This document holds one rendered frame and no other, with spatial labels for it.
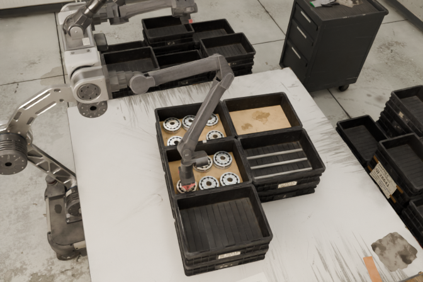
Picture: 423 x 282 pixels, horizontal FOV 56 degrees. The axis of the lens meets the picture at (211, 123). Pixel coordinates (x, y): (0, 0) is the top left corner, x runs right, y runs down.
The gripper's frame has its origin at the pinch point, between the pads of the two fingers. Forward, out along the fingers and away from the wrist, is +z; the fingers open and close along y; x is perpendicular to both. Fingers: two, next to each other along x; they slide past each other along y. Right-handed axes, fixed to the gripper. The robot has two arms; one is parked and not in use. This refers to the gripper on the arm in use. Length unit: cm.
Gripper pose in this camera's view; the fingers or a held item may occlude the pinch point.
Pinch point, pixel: (186, 184)
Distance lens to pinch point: 198.8
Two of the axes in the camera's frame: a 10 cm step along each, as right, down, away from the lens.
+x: -9.7, 1.4, -2.0
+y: -2.4, -7.3, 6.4
